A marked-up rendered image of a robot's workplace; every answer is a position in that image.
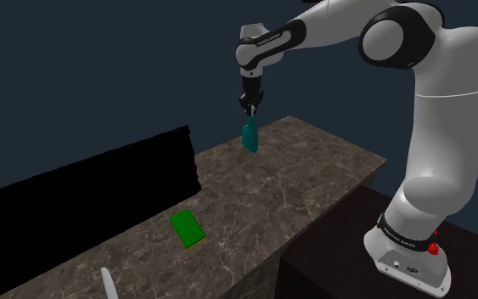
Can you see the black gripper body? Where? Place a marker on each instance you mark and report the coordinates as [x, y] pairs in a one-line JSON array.
[[251, 92]]

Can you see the teal bottle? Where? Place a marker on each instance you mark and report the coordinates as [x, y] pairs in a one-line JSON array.
[[250, 136]]

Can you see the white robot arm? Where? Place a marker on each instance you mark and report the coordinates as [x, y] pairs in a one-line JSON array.
[[445, 136]]

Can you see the green and yellow sponge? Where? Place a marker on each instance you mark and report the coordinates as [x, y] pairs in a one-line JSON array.
[[187, 228]]

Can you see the dark robot stand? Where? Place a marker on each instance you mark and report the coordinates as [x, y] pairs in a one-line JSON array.
[[342, 256]]

